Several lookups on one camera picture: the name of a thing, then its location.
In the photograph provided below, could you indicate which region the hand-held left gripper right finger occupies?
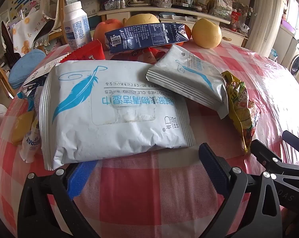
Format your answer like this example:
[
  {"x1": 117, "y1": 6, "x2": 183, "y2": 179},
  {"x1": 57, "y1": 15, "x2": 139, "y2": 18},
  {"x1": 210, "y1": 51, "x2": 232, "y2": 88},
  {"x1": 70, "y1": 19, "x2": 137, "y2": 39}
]
[{"x1": 199, "y1": 142, "x2": 283, "y2": 238}]

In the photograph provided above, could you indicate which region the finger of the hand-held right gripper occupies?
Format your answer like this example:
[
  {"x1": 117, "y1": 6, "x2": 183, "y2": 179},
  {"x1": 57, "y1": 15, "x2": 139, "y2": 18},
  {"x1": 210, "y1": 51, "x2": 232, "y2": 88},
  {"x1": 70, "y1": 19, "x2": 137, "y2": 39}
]
[
  {"x1": 250, "y1": 139, "x2": 299, "y2": 180},
  {"x1": 282, "y1": 130, "x2": 299, "y2": 166}
]

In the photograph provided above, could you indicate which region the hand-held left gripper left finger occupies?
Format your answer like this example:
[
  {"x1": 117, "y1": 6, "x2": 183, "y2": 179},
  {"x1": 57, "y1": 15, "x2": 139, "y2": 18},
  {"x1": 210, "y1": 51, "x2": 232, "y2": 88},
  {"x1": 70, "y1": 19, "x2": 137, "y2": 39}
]
[{"x1": 17, "y1": 162, "x2": 100, "y2": 238}]

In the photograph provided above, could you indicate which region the yellow snack wrapper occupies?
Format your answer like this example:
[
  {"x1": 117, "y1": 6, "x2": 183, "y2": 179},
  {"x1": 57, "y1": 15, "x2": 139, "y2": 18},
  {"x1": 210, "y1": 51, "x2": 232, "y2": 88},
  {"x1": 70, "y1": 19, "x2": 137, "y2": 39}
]
[{"x1": 221, "y1": 71, "x2": 261, "y2": 155}]

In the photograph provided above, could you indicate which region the small white printed wrapper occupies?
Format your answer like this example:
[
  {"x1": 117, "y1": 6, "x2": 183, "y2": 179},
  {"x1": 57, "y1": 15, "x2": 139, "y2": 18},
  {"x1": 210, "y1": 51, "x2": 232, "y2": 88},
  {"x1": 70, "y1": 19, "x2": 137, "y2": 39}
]
[{"x1": 20, "y1": 119, "x2": 42, "y2": 163}]

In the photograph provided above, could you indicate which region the large white wet wipes pack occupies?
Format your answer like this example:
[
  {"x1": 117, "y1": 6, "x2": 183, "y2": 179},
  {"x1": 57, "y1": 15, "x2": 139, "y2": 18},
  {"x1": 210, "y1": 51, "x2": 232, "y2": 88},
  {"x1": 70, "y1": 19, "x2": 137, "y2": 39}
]
[{"x1": 39, "y1": 60, "x2": 197, "y2": 171}]

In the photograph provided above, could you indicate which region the gold square packet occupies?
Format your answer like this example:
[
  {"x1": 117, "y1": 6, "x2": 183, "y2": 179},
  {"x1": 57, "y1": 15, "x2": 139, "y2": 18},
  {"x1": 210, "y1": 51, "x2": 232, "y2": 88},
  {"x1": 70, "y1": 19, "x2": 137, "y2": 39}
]
[{"x1": 11, "y1": 111, "x2": 36, "y2": 145}]

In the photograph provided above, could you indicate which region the small white wet wipes pack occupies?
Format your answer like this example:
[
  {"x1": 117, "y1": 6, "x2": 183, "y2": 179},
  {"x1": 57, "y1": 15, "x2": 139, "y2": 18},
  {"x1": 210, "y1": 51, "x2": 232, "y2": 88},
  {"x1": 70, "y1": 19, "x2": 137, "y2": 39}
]
[{"x1": 146, "y1": 45, "x2": 229, "y2": 119}]

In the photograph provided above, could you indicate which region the large red snack wrapper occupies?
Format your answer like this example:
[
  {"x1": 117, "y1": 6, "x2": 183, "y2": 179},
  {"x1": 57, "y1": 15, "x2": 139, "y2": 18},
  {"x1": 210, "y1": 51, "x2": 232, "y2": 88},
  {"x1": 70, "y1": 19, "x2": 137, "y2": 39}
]
[{"x1": 60, "y1": 40, "x2": 105, "y2": 62}]

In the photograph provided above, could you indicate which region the small red snack wrapper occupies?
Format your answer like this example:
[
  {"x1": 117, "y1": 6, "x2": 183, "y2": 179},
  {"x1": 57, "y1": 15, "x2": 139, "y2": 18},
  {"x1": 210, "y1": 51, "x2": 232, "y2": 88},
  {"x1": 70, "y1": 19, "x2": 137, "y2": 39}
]
[{"x1": 125, "y1": 47, "x2": 170, "y2": 63}]

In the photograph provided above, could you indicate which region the dark blue milk carton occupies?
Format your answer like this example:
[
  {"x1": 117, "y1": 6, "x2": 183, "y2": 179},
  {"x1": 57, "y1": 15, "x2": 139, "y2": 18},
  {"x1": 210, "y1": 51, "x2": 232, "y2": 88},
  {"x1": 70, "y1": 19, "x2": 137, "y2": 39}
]
[{"x1": 105, "y1": 22, "x2": 190, "y2": 54}]

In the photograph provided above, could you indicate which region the pink checkered tablecloth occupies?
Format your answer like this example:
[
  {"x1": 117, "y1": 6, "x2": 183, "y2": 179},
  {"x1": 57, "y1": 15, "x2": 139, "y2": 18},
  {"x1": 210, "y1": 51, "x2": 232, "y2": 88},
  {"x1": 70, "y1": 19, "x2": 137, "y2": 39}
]
[{"x1": 0, "y1": 40, "x2": 299, "y2": 238}]

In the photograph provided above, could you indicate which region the washing machine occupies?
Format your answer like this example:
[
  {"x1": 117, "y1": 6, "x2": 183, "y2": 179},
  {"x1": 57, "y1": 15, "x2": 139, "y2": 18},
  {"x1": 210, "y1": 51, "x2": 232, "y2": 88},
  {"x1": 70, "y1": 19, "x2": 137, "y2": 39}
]
[{"x1": 287, "y1": 43, "x2": 299, "y2": 77}]

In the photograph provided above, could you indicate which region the white printed paper strip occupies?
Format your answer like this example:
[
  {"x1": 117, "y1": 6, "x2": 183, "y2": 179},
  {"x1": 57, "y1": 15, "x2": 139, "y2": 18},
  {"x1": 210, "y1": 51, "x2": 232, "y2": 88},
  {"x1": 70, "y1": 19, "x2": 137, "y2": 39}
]
[{"x1": 22, "y1": 59, "x2": 74, "y2": 87}]

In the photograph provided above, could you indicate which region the blue seat cushion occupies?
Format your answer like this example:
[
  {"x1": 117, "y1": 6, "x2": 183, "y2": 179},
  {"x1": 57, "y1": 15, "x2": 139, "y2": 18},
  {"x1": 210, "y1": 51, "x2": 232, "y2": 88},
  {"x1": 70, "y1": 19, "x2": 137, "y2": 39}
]
[{"x1": 8, "y1": 49, "x2": 47, "y2": 90}]

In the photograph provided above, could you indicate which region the cream curtain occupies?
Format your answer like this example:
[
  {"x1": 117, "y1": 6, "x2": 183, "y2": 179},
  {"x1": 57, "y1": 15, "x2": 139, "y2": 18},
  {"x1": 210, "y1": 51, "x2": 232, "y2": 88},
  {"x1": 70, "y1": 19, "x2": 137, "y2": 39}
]
[{"x1": 246, "y1": 0, "x2": 292, "y2": 57}]

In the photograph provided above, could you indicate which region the small yellow pear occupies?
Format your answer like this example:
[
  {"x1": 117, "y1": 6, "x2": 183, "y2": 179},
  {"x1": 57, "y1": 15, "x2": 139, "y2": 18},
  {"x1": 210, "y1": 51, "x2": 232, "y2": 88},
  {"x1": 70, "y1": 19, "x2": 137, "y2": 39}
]
[{"x1": 192, "y1": 18, "x2": 222, "y2": 49}]

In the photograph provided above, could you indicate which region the orange tangerine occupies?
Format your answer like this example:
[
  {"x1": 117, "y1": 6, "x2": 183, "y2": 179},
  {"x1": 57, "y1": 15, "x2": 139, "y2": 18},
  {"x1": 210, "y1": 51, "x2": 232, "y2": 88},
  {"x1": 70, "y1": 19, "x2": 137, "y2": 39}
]
[{"x1": 164, "y1": 24, "x2": 192, "y2": 49}]

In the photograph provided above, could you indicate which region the wooden chair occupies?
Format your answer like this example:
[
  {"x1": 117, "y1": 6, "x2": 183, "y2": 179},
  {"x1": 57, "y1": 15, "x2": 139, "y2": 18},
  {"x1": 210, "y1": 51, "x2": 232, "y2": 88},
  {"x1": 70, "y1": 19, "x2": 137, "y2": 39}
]
[{"x1": 48, "y1": 0, "x2": 73, "y2": 46}]

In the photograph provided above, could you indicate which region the red apple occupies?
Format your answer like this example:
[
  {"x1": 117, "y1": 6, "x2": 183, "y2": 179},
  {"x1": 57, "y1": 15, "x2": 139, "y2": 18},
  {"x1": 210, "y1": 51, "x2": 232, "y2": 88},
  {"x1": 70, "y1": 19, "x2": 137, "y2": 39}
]
[{"x1": 93, "y1": 18, "x2": 125, "y2": 45}]

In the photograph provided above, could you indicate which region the white plastic bottle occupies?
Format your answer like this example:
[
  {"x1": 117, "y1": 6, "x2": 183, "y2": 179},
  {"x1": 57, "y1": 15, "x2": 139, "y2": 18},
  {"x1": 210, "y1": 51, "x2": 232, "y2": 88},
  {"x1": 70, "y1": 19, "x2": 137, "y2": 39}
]
[{"x1": 63, "y1": 1, "x2": 92, "y2": 50}]

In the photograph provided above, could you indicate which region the clear plastic bag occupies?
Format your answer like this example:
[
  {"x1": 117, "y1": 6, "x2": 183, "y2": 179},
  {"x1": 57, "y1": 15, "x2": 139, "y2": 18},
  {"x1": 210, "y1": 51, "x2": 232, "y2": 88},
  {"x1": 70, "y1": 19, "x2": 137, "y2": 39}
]
[{"x1": 209, "y1": 0, "x2": 233, "y2": 20}]

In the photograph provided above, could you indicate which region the orange print white cloth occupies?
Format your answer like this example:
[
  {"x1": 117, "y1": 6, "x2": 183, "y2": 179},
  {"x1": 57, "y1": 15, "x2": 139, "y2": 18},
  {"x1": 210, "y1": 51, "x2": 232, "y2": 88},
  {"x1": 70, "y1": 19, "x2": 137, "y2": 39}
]
[{"x1": 13, "y1": 10, "x2": 56, "y2": 57}]

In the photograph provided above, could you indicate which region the large yellow pear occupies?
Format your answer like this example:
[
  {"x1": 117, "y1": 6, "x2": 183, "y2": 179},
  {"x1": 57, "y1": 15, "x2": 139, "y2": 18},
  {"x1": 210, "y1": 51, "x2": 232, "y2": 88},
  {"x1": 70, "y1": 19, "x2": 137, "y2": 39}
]
[{"x1": 125, "y1": 13, "x2": 160, "y2": 28}]

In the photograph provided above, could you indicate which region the cream television cabinet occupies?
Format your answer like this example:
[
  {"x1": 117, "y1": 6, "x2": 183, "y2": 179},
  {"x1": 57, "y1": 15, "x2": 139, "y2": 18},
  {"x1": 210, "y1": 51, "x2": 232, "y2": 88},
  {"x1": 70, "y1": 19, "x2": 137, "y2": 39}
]
[{"x1": 97, "y1": 5, "x2": 250, "y2": 49}]

